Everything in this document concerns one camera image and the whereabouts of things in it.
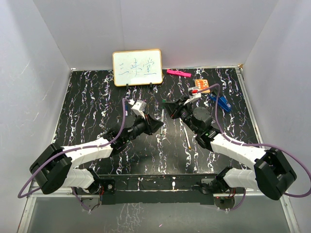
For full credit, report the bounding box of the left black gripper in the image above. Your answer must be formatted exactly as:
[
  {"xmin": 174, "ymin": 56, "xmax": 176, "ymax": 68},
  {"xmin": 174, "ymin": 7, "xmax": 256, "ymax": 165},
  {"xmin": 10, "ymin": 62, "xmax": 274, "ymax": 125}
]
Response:
[{"xmin": 124, "ymin": 112, "xmax": 163, "ymax": 144}]

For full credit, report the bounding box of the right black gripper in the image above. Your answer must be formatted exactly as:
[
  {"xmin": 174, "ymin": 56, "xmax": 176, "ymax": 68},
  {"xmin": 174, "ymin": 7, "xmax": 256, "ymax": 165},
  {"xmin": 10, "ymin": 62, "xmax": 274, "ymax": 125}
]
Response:
[{"xmin": 163, "ymin": 97, "xmax": 199, "ymax": 134}]

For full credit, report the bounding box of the white pen green tip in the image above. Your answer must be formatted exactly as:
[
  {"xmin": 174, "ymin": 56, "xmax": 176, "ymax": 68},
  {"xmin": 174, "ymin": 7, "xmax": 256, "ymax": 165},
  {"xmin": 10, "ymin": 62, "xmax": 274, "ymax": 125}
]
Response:
[{"xmin": 160, "ymin": 108, "xmax": 164, "ymax": 135}]

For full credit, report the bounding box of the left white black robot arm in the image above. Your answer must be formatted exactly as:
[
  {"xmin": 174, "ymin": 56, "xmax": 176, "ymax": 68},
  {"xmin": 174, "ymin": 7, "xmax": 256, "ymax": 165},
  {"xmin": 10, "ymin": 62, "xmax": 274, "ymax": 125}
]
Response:
[{"xmin": 30, "ymin": 115, "xmax": 164, "ymax": 195}]

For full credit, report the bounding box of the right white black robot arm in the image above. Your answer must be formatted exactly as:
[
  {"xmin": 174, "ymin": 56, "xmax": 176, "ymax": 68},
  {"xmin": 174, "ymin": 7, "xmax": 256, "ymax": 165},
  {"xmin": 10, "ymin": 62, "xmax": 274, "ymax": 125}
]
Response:
[{"xmin": 162, "ymin": 98, "xmax": 297, "ymax": 200}]

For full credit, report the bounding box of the white pen yellow tip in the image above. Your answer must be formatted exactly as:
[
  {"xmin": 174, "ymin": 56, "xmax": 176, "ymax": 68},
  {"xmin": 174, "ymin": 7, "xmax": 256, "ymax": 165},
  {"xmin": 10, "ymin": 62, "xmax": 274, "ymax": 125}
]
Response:
[{"xmin": 184, "ymin": 127, "xmax": 191, "ymax": 149}]

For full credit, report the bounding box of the orange card pack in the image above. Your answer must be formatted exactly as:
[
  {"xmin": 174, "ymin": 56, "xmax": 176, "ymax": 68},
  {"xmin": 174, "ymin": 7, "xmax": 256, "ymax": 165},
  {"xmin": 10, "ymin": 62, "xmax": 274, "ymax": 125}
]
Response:
[{"xmin": 194, "ymin": 79, "xmax": 209, "ymax": 90}]

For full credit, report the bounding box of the pink plastic clip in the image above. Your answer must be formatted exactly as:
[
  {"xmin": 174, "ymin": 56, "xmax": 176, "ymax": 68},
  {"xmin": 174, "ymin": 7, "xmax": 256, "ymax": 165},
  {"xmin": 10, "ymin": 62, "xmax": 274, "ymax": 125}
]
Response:
[{"xmin": 167, "ymin": 69, "xmax": 191, "ymax": 78}]

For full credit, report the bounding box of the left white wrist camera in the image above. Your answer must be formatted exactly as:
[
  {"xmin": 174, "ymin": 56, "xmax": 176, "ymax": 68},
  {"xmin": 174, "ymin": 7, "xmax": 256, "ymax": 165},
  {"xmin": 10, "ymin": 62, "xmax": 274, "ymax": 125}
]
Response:
[{"xmin": 129, "ymin": 100, "xmax": 146, "ymax": 118}]

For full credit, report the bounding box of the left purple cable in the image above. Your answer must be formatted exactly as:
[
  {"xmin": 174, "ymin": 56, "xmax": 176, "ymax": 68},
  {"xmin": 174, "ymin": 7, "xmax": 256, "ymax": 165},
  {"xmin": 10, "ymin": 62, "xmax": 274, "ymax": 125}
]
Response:
[{"xmin": 17, "ymin": 98, "xmax": 133, "ymax": 199}]

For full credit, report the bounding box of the purple cable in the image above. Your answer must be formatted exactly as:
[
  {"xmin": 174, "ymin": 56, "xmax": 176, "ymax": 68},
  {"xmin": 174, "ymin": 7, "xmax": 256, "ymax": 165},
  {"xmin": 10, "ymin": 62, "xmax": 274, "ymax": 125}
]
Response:
[
  {"xmin": 193, "ymin": 83, "xmax": 311, "ymax": 197},
  {"xmin": 17, "ymin": 98, "xmax": 133, "ymax": 199}
]

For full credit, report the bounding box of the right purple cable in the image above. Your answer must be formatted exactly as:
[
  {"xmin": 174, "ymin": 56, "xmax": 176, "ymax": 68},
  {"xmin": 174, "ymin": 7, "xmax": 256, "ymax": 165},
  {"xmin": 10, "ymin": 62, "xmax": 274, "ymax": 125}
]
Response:
[{"xmin": 193, "ymin": 83, "xmax": 311, "ymax": 197}]

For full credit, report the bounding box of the small whiteboard with orange frame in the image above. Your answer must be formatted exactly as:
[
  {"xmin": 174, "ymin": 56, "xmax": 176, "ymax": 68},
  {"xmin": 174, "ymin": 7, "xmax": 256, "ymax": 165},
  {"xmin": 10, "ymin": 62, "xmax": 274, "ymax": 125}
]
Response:
[{"xmin": 112, "ymin": 49, "xmax": 163, "ymax": 87}]

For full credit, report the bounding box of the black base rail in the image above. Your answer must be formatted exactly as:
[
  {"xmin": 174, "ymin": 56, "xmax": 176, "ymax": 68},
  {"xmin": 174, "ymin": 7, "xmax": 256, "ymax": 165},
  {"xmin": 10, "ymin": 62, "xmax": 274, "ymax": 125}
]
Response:
[{"xmin": 72, "ymin": 173, "xmax": 246, "ymax": 206}]

